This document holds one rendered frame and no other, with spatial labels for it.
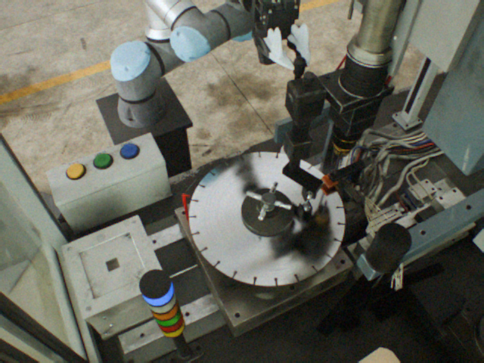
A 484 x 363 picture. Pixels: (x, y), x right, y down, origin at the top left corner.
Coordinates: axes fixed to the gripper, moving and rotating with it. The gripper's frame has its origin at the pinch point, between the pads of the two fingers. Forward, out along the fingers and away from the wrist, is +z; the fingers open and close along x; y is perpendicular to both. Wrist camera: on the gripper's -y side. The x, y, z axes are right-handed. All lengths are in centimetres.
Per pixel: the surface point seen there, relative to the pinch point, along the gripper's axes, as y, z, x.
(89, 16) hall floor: -126, -239, -46
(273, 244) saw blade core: -30.6, 16.0, -8.1
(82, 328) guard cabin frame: -47, 16, -51
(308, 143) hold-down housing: -13.1, 6.6, 1.0
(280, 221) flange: -29.6, 12.0, -5.2
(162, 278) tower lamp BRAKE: -9.8, 26.0, -29.9
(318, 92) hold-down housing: -0.7, 6.5, 1.0
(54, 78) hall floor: -126, -177, -74
